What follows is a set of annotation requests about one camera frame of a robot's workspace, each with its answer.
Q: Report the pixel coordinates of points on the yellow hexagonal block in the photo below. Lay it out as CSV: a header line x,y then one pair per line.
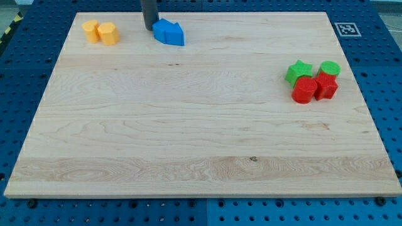
x,y
108,33

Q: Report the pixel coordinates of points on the green star block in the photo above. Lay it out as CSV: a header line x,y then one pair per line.
x,y
297,70

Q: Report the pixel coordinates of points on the light wooden board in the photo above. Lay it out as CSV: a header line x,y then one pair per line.
x,y
211,119

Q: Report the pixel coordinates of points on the red cylinder block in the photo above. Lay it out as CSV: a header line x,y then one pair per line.
x,y
304,90

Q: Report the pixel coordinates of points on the black bolt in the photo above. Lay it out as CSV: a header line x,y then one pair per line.
x,y
380,201
32,203

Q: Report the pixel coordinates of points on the black bolt right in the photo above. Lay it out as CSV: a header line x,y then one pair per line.
x,y
380,201

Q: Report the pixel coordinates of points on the yellow rounded block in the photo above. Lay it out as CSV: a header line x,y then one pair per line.
x,y
90,30

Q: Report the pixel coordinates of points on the white fiducial marker tag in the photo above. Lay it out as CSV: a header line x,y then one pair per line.
x,y
347,29

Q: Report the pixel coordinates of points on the gray cylindrical pusher rod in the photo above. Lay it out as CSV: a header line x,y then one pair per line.
x,y
150,13

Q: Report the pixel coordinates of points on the red star block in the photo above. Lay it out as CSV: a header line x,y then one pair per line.
x,y
326,86

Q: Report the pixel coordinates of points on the green cylinder block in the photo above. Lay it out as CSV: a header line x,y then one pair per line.
x,y
330,68

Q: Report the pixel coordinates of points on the black bolt left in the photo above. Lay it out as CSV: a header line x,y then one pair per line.
x,y
32,203

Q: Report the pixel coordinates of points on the blue arrow-shaped block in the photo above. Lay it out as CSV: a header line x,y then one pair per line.
x,y
168,33

